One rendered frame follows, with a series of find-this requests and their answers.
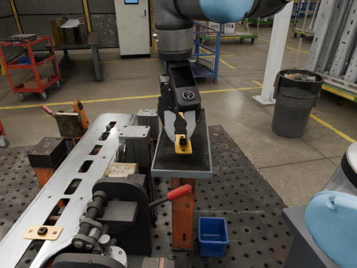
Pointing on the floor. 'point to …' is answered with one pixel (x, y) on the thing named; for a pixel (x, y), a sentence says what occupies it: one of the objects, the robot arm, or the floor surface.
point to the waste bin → (295, 100)
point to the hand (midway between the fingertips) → (180, 137)
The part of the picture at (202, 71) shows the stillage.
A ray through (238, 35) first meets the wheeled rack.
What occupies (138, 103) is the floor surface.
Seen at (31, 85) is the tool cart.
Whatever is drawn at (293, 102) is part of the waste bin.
